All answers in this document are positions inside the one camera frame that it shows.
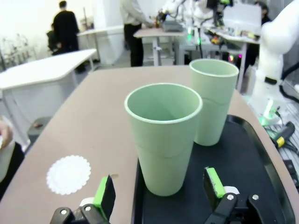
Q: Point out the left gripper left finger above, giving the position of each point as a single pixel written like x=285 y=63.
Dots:
x=106 y=198

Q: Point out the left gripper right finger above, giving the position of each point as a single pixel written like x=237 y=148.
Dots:
x=211 y=186

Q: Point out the white paper doily coaster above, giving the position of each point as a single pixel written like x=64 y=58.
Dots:
x=69 y=175

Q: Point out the green cup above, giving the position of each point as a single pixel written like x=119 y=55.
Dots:
x=163 y=151
x=215 y=93

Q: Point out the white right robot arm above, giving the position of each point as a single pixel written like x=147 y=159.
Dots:
x=271 y=46

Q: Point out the person's left hand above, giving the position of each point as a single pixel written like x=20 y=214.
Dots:
x=7 y=135

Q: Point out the black plastic tray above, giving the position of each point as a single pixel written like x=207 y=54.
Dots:
x=238 y=168

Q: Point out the yellow black handheld scanner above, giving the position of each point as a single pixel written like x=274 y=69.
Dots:
x=283 y=134

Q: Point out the large white table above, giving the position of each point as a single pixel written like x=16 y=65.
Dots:
x=42 y=67

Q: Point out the grey lab table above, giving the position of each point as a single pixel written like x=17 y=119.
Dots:
x=158 y=33

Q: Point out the bystander in white shirt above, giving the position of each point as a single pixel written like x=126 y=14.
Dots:
x=134 y=35

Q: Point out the clear plastic storage box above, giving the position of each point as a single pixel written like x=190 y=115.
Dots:
x=243 y=18

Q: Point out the bystander in black clothes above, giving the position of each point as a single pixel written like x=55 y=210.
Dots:
x=65 y=28

